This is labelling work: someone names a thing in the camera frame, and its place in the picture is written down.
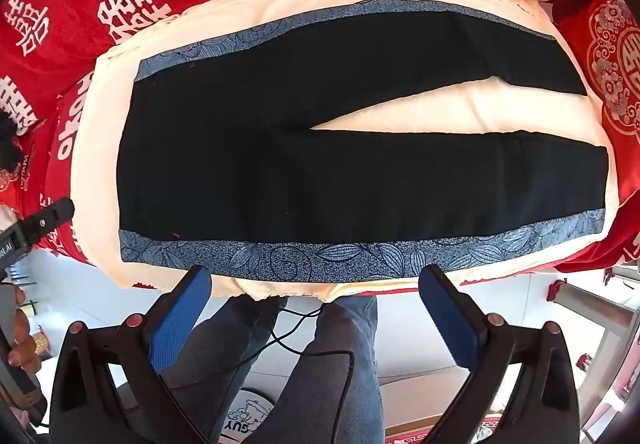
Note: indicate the cream blanket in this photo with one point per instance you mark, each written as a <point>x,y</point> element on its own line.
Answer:
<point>425,109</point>

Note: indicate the dark fuzzy object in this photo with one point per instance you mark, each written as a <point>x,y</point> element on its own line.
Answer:
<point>10,139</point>

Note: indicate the red cloth white lettering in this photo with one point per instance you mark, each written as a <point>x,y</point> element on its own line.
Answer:
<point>67,139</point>

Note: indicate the person's right leg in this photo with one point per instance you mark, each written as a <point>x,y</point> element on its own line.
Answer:
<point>340,344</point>

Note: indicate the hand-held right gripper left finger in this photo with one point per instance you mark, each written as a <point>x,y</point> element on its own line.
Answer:
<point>175,324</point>

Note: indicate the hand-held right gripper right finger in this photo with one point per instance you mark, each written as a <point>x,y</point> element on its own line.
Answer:
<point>450,324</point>

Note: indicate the black pants blue floral trim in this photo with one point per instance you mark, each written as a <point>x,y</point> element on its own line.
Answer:
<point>250,174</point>

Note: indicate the white printed slipper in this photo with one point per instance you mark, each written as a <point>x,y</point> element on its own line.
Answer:
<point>245,416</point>

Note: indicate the grey metal frame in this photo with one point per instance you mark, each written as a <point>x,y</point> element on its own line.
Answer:
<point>595,306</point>

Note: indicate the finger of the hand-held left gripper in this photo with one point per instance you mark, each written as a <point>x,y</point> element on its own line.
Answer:
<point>50,219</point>

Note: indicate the person's left hand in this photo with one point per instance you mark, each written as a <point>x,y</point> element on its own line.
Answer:
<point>25,344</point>

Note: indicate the cardboard box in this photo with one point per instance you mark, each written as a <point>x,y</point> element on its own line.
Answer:
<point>425,394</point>

